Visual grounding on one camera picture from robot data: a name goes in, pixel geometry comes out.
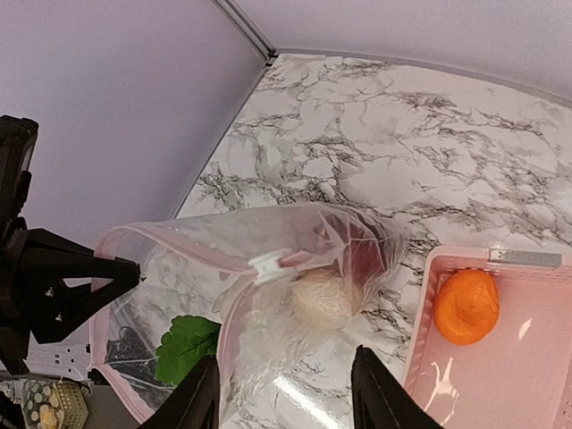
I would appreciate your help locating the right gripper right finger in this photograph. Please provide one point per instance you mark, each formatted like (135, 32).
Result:
(378, 399)

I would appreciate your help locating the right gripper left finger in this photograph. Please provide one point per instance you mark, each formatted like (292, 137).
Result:
(194, 404)

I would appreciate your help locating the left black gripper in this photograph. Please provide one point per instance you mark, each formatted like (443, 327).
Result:
(64, 283)

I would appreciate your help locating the white knitted vegetable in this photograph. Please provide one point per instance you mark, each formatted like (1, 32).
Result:
(189, 339)

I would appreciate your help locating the yellow knitted fruit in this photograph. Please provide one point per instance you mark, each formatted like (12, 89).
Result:
(325, 299)

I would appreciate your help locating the orange knitted fruit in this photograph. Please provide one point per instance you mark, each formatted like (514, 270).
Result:
(467, 307)

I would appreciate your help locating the clear zip top bag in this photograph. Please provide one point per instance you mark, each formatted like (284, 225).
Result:
(235, 269)

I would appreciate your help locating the pink plastic basket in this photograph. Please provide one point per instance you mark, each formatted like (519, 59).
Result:
(519, 375)

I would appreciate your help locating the dark red knitted beet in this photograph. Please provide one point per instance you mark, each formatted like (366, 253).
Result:
(362, 260)

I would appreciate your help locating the yellow basket outside cell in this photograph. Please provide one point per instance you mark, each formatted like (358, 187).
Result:
(53, 405)

